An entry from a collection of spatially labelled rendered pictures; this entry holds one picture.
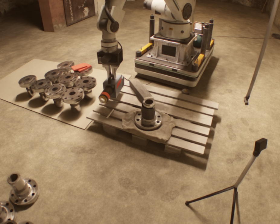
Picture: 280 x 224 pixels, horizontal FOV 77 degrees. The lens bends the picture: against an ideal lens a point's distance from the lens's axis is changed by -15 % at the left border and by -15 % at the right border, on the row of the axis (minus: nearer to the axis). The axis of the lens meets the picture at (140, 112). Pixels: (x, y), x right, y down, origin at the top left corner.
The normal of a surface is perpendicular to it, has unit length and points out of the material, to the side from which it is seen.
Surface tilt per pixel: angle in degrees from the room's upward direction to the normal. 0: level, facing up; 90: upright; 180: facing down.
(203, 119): 0
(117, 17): 90
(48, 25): 90
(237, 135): 0
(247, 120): 0
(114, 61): 90
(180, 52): 90
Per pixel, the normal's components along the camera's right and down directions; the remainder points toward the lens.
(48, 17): -0.41, 0.58
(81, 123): 0.00, -0.77
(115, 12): 0.75, 0.42
